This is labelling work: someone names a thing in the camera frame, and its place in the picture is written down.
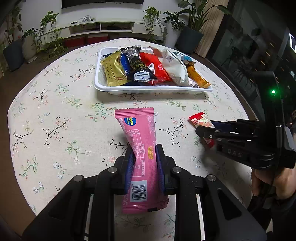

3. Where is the pink wafer snack pack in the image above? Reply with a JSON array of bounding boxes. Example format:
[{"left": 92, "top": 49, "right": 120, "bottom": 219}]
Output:
[{"left": 115, "top": 108, "right": 169, "bottom": 214}]

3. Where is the black wall television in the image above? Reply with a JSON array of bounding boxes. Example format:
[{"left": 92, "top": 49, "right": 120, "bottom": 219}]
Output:
[{"left": 61, "top": 0, "right": 144, "bottom": 9}]

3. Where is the white plastic tray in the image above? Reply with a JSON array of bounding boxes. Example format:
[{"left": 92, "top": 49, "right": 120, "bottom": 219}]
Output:
[{"left": 94, "top": 47, "right": 213, "bottom": 95}]

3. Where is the person's right hand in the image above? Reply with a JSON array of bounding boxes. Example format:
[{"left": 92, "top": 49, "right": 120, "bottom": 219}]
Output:
[{"left": 251, "top": 168, "right": 295, "bottom": 199}]

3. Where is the white potted plant right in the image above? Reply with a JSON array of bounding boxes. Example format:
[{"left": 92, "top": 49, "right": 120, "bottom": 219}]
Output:
[{"left": 163, "top": 11, "right": 185, "bottom": 49}]

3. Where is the dark potted plant left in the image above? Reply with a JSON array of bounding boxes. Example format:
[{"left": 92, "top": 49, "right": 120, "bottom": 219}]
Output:
[{"left": 3, "top": 5, "right": 23, "bottom": 72}]

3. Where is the light blue snack bag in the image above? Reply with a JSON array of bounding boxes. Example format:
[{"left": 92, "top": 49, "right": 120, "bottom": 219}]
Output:
[{"left": 173, "top": 51, "right": 196, "bottom": 65}]

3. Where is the white long snack pack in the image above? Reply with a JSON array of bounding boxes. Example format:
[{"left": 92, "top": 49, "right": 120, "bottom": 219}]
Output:
[{"left": 150, "top": 46, "right": 192, "bottom": 87}]

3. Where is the dark potted plant right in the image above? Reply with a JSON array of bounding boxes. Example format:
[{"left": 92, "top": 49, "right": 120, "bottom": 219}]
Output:
[{"left": 177, "top": 1, "right": 231, "bottom": 54}]

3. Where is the white potted plant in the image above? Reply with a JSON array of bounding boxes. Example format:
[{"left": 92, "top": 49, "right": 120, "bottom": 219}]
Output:
[
  {"left": 163, "top": 11, "right": 185, "bottom": 49},
  {"left": 22, "top": 28, "right": 37, "bottom": 64}
]

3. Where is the trailing vine plant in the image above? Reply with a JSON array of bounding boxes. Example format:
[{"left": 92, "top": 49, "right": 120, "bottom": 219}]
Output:
[{"left": 36, "top": 11, "right": 67, "bottom": 60}]

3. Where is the large red snack bag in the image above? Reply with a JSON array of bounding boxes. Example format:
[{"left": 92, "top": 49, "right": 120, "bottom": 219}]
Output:
[{"left": 140, "top": 52, "right": 173, "bottom": 85}]

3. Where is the orange yellow snack packet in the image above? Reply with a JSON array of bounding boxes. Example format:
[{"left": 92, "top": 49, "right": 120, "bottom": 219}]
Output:
[{"left": 185, "top": 63, "right": 211, "bottom": 88}]

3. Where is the dark potted plant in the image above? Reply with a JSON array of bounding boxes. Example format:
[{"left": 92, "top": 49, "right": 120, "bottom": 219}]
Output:
[
  {"left": 177, "top": 1, "right": 231, "bottom": 54},
  {"left": 3, "top": 5, "right": 23, "bottom": 72}
]

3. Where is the white potted plant left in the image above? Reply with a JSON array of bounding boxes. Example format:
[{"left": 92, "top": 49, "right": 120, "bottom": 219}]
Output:
[{"left": 22, "top": 28, "right": 37, "bottom": 64}]

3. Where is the small red white candy packet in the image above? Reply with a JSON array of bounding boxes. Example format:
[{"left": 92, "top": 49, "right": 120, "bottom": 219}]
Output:
[{"left": 189, "top": 112, "right": 215, "bottom": 148}]

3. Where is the black cookie snack pack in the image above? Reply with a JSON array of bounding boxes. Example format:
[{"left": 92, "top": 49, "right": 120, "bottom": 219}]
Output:
[{"left": 120, "top": 45, "right": 157, "bottom": 82}]

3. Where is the gold snack packet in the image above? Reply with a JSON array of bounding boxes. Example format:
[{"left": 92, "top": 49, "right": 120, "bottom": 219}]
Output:
[{"left": 100, "top": 50, "right": 128, "bottom": 87}]

